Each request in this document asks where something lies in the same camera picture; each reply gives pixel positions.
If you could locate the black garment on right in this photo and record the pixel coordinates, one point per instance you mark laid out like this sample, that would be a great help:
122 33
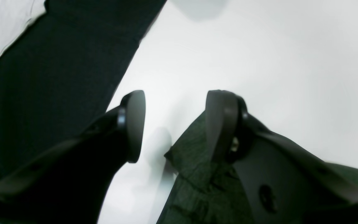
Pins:
62 73

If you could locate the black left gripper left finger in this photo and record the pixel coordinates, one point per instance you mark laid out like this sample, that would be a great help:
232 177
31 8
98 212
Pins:
117 135

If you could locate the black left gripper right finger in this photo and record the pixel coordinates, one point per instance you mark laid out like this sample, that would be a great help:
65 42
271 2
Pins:
230 128

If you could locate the dark green long-sleeve shirt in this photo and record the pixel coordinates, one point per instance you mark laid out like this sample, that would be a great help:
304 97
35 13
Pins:
204 192

